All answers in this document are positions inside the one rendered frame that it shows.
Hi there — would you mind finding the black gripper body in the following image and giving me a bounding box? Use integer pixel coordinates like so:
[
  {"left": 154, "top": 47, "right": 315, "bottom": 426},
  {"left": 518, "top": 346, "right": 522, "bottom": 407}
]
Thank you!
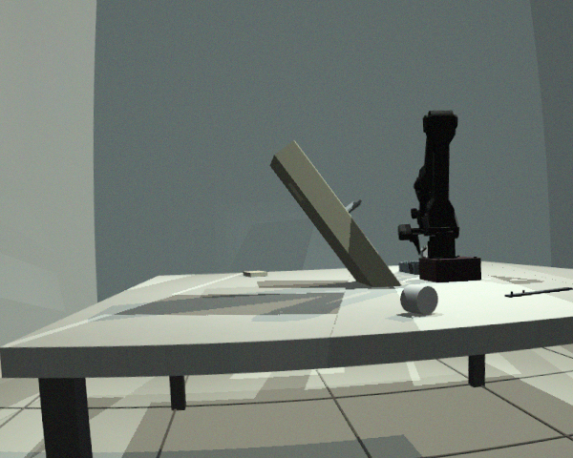
[{"left": 398, "top": 211, "right": 453, "bottom": 240}]

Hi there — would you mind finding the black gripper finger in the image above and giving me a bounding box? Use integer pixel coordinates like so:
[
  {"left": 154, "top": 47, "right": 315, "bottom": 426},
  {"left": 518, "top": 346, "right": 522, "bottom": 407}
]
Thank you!
[{"left": 410, "top": 238, "right": 420, "bottom": 255}]

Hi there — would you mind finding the black thin bar with two small pins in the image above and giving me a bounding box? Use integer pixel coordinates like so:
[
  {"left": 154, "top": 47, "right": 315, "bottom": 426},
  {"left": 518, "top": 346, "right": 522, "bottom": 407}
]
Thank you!
[{"left": 504, "top": 287, "right": 573, "bottom": 298}]

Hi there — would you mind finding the grey cylinder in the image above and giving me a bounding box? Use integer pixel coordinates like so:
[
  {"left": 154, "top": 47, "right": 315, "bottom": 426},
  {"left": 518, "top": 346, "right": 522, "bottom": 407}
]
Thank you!
[{"left": 400, "top": 284, "right": 438, "bottom": 315}]

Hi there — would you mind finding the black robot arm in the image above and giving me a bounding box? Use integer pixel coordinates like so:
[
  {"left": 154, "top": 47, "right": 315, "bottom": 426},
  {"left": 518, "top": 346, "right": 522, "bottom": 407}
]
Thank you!
[{"left": 411, "top": 110, "right": 459, "bottom": 259}]

